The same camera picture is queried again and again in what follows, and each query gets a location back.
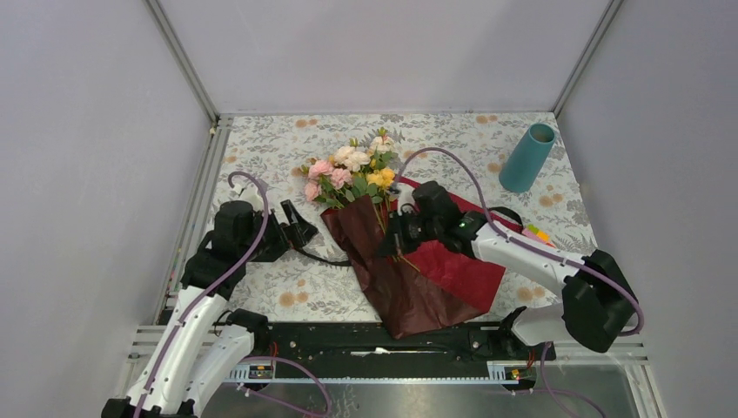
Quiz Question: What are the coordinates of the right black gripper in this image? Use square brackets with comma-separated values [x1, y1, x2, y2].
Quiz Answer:
[376, 207, 442, 257]

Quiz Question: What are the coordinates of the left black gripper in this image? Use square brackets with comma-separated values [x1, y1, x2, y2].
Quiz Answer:
[239, 199, 317, 260]

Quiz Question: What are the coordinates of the red and brown wrapping paper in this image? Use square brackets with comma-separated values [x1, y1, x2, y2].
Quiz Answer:
[320, 199, 506, 340]

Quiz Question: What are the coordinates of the flower bouquet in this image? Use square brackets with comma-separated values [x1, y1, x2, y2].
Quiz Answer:
[300, 126, 422, 273]

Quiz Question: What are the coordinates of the black gold-lettered ribbon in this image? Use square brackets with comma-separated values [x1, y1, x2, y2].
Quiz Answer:
[292, 206, 526, 267]

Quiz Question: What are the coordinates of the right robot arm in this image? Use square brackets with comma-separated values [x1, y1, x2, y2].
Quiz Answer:
[377, 181, 641, 359]

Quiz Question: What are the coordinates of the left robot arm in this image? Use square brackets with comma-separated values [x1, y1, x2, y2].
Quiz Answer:
[101, 200, 318, 417]

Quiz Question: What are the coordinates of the teal cylindrical vase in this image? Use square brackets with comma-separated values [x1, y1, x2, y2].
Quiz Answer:
[499, 123, 556, 193]

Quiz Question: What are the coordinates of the floral patterned table mat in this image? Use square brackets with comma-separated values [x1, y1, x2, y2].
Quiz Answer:
[211, 112, 597, 322]

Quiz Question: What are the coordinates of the colourful block stack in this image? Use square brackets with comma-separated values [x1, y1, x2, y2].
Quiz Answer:
[522, 224, 555, 248]

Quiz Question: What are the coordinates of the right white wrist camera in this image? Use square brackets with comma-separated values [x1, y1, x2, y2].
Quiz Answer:
[389, 183, 415, 215]

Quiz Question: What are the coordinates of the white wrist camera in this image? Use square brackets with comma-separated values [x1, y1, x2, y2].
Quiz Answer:
[389, 183, 415, 215]
[229, 184, 264, 211]

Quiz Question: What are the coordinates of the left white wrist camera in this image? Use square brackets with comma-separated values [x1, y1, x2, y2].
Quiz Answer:
[229, 184, 264, 211]

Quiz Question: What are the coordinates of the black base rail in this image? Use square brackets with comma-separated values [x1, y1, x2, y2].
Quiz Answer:
[252, 322, 556, 381]

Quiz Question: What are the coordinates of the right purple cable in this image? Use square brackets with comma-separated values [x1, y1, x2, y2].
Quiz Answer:
[389, 146, 646, 418]

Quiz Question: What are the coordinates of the purple cable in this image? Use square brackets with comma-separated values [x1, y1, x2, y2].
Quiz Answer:
[389, 146, 646, 418]
[131, 170, 334, 418]

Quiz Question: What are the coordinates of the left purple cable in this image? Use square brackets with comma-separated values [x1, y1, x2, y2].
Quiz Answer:
[131, 170, 334, 418]

